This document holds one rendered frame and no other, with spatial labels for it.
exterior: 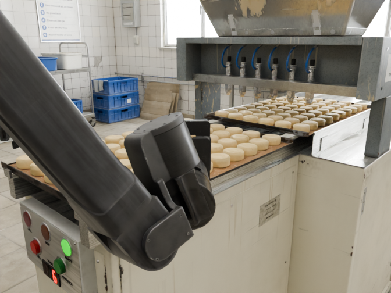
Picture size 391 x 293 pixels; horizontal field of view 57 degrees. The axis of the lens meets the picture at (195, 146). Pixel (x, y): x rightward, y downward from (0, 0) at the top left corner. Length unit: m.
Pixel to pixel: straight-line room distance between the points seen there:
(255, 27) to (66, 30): 4.65
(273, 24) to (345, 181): 0.53
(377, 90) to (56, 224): 0.82
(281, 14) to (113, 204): 0.97
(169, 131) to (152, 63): 5.38
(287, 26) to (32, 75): 0.98
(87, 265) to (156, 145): 0.38
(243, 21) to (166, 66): 4.33
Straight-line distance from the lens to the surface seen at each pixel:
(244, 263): 1.03
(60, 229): 0.73
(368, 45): 1.04
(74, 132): 0.33
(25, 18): 5.45
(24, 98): 0.32
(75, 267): 0.72
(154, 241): 0.36
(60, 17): 5.72
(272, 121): 1.20
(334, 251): 1.22
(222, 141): 0.93
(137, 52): 5.97
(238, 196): 0.90
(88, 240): 0.64
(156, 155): 0.38
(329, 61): 1.17
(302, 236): 1.25
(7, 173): 0.87
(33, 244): 0.84
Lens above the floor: 1.18
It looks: 17 degrees down
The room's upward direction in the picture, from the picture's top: straight up
